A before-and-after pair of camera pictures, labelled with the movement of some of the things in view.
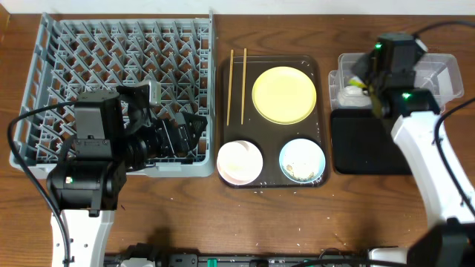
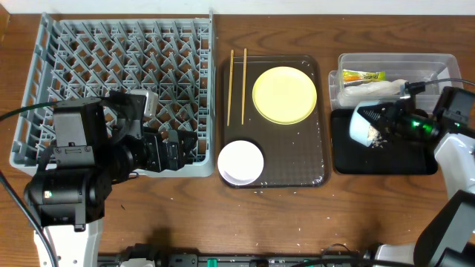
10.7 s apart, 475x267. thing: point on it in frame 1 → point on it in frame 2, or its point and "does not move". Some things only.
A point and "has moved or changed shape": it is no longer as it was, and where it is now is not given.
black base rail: (149, 255) does not move
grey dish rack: (75, 56) does not move
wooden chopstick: (230, 86) does not move
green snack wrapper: (356, 81) has moved or changed shape
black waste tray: (362, 144) does not move
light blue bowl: (302, 160) → (359, 124)
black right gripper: (359, 68) → (390, 114)
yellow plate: (284, 96) does not move
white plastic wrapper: (355, 97) does not move
